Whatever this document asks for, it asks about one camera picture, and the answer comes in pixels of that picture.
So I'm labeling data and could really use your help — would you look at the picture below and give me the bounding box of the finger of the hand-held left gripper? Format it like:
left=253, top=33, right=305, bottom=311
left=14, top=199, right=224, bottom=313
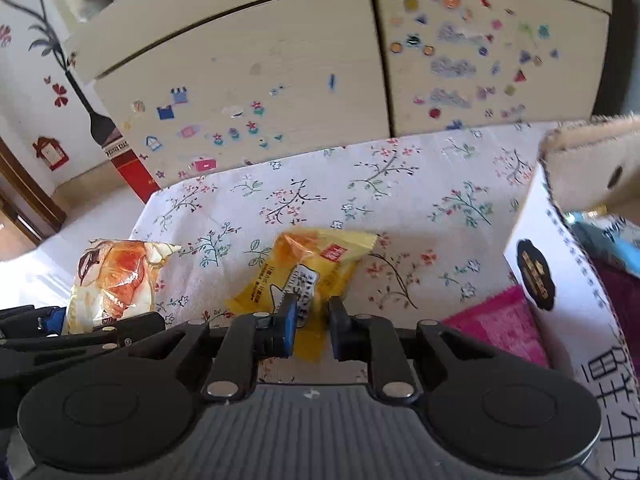
left=0, top=311, right=166, bottom=385
left=0, top=305, right=68, bottom=342

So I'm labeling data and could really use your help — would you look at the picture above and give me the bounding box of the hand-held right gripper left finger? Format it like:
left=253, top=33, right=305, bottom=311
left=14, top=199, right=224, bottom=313
left=125, top=293, right=297, bottom=402

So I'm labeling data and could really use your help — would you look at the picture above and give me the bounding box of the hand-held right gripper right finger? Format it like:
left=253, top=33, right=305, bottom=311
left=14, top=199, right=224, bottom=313
left=327, top=296, right=506, bottom=406

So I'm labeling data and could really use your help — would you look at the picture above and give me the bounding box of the croissant print bread packet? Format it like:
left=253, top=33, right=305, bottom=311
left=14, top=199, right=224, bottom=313
left=65, top=239, right=182, bottom=335

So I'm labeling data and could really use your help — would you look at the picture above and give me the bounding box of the yellow waffle snack packet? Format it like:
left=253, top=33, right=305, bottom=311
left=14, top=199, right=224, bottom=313
left=223, top=227, right=379, bottom=364

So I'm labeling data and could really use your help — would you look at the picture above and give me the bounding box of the cardboard box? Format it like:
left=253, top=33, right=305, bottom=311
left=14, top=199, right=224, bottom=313
left=502, top=114, right=640, bottom=480

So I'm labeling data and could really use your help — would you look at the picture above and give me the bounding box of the light blue gold snack packet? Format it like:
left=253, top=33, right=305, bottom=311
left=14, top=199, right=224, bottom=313
left=569, top=204, right=640, bottom=282

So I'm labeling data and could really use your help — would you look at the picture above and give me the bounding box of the floral tablecloth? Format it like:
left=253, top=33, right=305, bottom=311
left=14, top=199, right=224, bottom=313
left=131, top=121, right=576, bottom=387

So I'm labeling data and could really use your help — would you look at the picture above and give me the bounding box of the pink snack packet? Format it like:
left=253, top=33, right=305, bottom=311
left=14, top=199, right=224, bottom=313
left=440, top=285, right=551, bottom=369

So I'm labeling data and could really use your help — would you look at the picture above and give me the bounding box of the red patterned box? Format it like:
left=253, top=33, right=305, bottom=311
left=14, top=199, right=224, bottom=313
left=102, top=127, right=161, bottom=205

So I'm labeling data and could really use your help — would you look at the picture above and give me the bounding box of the beige cabinet with stickers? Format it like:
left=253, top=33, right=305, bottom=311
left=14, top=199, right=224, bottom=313
left=37, top=0, right=614, bottom=206

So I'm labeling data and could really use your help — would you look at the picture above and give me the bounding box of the brown wooden door frame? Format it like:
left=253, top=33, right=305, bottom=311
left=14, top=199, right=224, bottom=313
left=0, top=137, right=68, bottom=262

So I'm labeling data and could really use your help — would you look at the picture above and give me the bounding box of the red house wall sticker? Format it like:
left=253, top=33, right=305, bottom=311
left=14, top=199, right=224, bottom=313
left=32, top=136, right=70, bottom=172

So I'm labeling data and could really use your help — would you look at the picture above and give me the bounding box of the flower vase wall sticker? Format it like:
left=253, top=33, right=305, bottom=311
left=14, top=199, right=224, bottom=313
left=0, top=0, right=122, bottom=149

